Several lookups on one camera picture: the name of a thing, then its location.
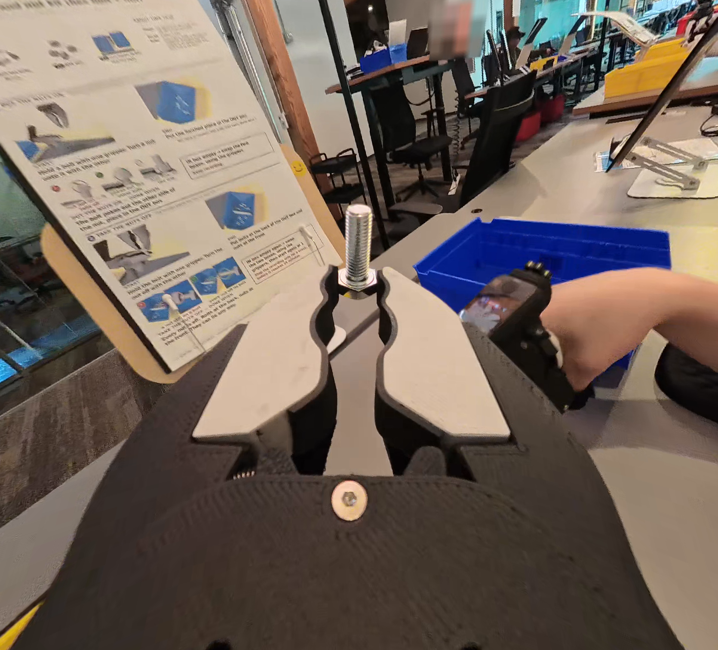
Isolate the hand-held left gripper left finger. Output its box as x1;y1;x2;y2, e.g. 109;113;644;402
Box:
192;264;340;444

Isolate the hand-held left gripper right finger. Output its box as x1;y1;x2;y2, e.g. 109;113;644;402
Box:
374;266;512;447

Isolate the blue parts bin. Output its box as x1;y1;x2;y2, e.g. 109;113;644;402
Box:
414;218;671;387

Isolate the steel hex bolt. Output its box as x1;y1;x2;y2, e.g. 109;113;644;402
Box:
338;205;378;297

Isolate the yellow parts bin with divider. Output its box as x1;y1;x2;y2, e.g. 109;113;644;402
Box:
0;602;41;650

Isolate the person's right hand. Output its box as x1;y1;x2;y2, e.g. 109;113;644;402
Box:
542;270;633;391

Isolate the black slatted-back chair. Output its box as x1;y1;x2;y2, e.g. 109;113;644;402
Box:
390;69;539;224

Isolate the instruction sheet on stand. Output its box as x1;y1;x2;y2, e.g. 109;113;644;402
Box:
39;0;346;384

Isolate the black padded wrist rest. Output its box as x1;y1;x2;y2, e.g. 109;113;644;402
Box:
653;344;718;425

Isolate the black rolling cart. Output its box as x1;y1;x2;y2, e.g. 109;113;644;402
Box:
309;150;368;216

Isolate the white metal board stand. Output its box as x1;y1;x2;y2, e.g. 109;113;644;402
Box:
595;135;718;200

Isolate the black office chair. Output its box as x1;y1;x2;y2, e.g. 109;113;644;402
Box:
370;83;455;202

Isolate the glass partition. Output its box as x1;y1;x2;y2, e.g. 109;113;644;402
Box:
0;156;113;398

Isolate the printed instruction sheet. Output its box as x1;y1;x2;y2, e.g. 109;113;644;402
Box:
0;0;343;373

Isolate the black tilted display board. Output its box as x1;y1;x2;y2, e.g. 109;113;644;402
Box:
606;24;718;175

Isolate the wood-top standing desk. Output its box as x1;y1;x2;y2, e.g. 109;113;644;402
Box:
325;54;469;247

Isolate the black floor lamp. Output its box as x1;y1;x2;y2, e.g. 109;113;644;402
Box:
300;0;390;249

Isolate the blue storage box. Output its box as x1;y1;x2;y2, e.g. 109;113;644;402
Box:
359;42;408;74

